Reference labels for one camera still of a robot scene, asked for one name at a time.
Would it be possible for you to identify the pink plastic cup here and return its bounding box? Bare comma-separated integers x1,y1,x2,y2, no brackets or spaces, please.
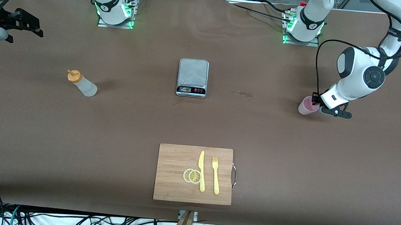
298,95,320,116

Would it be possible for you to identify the squeeze bottle with orange cap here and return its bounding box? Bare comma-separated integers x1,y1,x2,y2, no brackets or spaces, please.
65,69,99,98

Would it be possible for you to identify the silver digital kitchen scale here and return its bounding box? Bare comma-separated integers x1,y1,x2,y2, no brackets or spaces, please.
176,58,210,99

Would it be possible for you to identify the yellow plastic fork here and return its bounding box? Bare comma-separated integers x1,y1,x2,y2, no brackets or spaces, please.
210,156,222,195

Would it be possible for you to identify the yellow plastic knife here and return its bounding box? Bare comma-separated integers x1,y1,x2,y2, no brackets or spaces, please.
196,151,208,193

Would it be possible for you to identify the wooden cutting board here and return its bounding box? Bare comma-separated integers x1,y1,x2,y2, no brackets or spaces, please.
153,143,239,206

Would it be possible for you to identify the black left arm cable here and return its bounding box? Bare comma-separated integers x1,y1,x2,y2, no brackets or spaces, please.
313,0,401,102

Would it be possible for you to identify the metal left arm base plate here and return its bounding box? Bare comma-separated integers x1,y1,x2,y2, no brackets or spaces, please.
282,10,321,47

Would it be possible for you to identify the small metal bracket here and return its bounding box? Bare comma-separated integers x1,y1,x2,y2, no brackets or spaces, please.
178,210,199,222

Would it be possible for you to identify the teal floor cable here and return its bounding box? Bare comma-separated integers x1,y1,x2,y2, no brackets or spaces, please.
8,204,21,225

